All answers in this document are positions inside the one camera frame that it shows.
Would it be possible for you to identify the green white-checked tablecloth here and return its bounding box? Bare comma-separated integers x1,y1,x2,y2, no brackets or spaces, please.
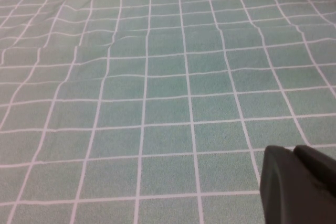
0,0,336,224

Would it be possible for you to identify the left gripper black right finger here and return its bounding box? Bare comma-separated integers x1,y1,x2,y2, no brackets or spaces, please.
292,144,336,198

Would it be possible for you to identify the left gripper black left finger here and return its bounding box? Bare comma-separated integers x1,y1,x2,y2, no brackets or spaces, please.
259,145,336,224

